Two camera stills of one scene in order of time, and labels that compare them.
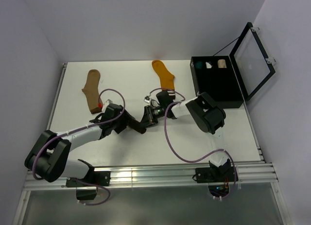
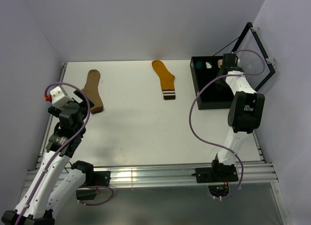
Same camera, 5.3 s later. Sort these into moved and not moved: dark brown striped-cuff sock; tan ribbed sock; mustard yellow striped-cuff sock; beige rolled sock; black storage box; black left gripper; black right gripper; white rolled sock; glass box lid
Moved: dark brown striped-cuff sock; black left gripper; black right gripper
Not moved: beige rolled sock; black storage box; glass box lid; white rolled sock; tan ribbed sock; mustard yellow striped-cuff sock
